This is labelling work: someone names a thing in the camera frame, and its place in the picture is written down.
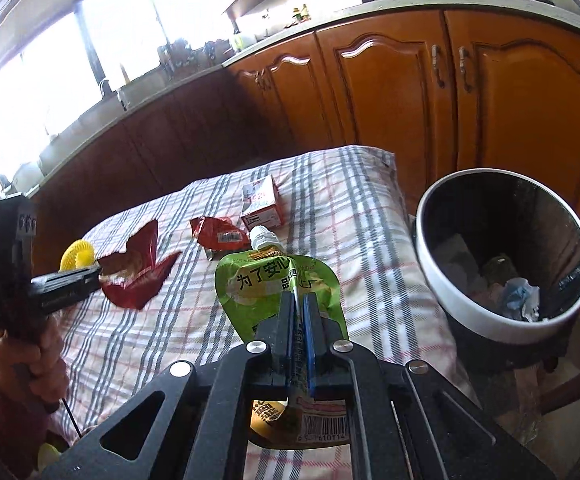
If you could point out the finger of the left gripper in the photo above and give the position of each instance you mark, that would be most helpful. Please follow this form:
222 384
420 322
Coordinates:
60 290

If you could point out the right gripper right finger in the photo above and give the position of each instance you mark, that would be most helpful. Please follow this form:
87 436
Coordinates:
338 369

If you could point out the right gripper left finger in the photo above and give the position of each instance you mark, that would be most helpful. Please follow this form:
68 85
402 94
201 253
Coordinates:
223 393

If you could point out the dark red snack wrapper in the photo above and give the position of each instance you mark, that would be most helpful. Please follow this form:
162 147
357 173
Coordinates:
130 279

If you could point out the green drink pouch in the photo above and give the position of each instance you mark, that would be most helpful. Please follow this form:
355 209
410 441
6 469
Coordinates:
262 292

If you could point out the blue green wrapper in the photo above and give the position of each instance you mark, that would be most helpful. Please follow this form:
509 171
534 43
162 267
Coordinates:
519 301

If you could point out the pink left sleeve forearm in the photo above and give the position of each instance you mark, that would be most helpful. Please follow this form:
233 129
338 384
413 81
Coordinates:
22 432

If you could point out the black white-rimmed trash bin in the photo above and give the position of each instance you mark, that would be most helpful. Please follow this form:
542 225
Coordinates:
478 228

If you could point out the wooden kitchen cabinets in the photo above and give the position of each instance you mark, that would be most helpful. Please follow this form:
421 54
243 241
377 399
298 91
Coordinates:
442 88

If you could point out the left hand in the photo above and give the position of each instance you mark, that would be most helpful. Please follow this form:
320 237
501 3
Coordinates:
34 371

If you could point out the yellow round scrubber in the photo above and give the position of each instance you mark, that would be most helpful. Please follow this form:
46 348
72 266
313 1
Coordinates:
79 255

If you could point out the plaid tablecloth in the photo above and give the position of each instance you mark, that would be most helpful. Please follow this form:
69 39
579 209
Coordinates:
345 236

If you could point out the red crumpled snack wrapper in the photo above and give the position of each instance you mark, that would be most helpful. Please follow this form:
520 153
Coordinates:
218 234

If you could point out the red white small box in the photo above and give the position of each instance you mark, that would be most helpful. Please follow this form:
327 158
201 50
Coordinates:
261 204

